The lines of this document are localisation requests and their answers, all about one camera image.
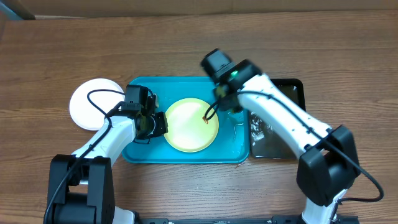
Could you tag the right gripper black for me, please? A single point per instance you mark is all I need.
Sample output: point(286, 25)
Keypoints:
point(224, 100)

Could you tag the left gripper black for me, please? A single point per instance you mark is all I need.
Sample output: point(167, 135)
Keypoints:
point(163, 129)

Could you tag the yellow plate with sauce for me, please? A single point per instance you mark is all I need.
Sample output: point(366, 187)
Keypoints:
point(188, 130)

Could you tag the pinkish white plate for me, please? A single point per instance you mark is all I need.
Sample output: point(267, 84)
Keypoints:
point(83, 113)

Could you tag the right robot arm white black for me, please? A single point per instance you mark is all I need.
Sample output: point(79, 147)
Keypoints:
point(327, 157)

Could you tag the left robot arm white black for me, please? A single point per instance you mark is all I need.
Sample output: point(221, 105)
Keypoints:
point(81, 188)

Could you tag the black tray with water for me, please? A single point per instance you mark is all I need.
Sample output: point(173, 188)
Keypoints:
point(265, 142)

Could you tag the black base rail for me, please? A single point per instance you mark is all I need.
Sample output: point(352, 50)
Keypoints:
point(283, 219)

